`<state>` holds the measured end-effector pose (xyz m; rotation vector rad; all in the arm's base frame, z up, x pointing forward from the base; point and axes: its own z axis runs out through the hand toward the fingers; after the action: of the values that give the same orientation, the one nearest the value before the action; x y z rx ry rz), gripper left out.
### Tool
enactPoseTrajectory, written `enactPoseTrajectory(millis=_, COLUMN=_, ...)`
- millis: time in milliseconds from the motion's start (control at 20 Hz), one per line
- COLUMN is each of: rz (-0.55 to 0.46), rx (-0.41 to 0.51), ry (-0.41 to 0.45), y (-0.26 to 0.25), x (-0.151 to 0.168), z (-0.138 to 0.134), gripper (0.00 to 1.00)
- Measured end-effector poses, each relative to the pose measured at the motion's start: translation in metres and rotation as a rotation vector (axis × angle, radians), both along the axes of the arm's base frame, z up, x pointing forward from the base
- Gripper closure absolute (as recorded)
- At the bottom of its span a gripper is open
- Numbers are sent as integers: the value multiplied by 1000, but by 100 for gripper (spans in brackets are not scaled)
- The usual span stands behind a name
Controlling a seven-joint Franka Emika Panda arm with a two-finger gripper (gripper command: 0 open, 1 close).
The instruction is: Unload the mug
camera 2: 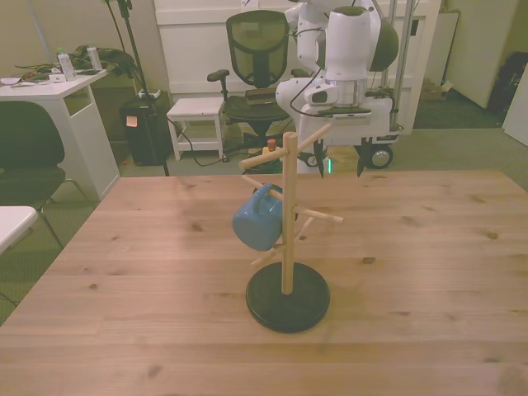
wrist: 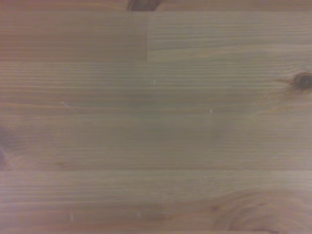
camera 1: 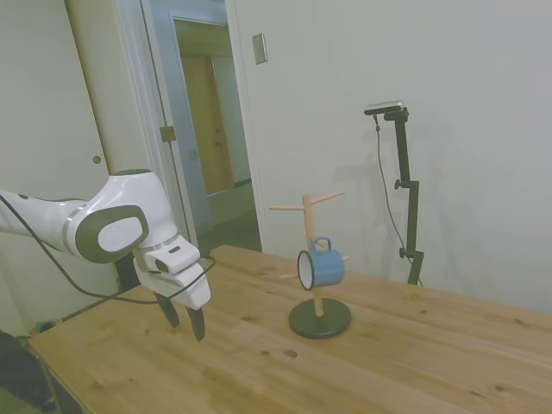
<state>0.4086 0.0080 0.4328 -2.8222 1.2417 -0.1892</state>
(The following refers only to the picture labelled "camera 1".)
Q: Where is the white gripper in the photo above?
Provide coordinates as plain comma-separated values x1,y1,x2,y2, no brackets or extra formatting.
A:
133,254,213,343

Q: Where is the wooden mug tree black base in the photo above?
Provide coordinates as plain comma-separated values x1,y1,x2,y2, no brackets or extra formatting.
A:
268,187,353,340

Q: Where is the blue enamel mug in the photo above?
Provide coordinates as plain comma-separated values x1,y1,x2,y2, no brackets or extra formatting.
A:
297,235,348,292

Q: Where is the black bag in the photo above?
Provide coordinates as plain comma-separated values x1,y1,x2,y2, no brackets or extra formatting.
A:
0,329,58,414

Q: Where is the wooden hallway door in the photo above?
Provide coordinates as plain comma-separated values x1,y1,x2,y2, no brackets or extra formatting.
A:
179,53,236,198

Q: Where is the open grey door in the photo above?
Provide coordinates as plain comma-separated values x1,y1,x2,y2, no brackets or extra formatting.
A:
140,0,230,248

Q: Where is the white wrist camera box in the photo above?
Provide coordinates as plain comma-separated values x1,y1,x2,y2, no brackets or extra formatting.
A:
143,235,203,275

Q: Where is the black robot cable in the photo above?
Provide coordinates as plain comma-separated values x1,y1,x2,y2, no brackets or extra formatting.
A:
0,193,217,305

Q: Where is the black metal camera stand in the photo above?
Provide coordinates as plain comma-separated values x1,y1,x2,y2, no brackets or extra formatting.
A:
373,113,411,260

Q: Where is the metal wall switch plate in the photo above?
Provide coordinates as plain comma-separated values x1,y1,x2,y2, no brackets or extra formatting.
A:
252,33,269,66

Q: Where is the grey stereo camera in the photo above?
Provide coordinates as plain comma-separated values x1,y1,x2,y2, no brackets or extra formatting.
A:
364,99,407,117

